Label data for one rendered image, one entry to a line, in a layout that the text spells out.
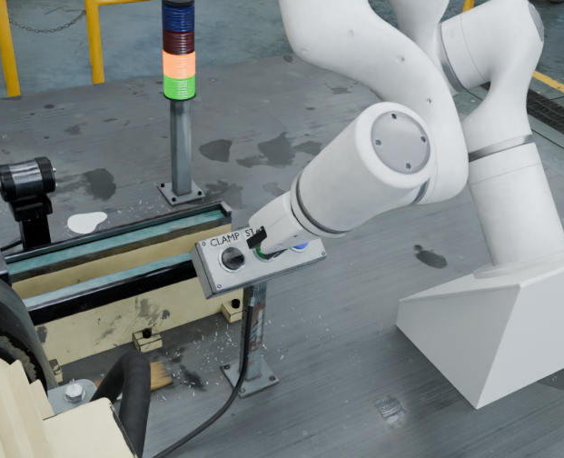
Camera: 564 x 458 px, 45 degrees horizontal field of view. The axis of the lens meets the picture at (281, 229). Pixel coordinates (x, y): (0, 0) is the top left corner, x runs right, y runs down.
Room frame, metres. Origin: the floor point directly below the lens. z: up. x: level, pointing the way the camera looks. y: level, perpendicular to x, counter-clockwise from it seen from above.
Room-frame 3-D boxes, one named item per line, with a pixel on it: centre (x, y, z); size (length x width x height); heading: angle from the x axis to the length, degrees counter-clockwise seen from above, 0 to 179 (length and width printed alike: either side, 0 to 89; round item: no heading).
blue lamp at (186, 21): (1.23, 0.22, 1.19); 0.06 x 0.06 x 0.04
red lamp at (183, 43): (1.23, 0.22, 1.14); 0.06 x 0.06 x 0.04
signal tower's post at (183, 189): (1.23, 0.22, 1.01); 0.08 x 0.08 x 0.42; 34
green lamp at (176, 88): (1.23, 0.22, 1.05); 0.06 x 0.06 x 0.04
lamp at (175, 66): (1.23, 0.22, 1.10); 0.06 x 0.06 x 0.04
